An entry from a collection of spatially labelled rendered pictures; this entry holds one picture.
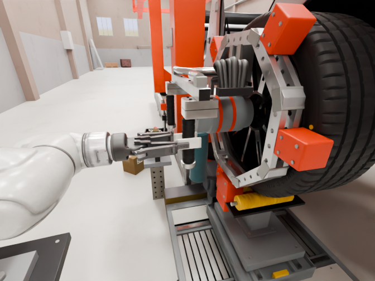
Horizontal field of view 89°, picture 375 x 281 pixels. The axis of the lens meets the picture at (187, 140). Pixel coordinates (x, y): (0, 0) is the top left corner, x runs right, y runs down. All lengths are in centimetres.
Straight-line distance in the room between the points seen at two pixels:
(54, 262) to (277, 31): 109
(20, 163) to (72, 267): 104
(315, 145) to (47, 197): 51
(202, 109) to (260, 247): 78
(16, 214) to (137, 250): 102
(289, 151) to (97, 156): 45
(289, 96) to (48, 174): 51
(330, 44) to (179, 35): 71
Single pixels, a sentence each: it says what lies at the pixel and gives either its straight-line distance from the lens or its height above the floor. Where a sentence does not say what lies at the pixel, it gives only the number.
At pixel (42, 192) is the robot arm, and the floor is 86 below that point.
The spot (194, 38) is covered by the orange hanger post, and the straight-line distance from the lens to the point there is 112.
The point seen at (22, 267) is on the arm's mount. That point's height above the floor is 33.
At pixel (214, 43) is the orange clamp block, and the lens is 91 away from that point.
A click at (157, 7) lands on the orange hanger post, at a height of 163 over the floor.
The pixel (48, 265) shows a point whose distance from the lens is 105.
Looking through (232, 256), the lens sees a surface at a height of 15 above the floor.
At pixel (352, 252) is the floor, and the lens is 161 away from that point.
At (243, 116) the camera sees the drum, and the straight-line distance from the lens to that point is 70.
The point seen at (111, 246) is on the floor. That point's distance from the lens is 139.
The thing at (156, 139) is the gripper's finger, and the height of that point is 84.
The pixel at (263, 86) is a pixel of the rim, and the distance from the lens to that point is 76.
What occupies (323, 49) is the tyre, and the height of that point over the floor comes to 106.
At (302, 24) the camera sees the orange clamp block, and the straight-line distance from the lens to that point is 56.
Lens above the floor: 105
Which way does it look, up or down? 24 degrees down
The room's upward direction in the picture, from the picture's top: straight up
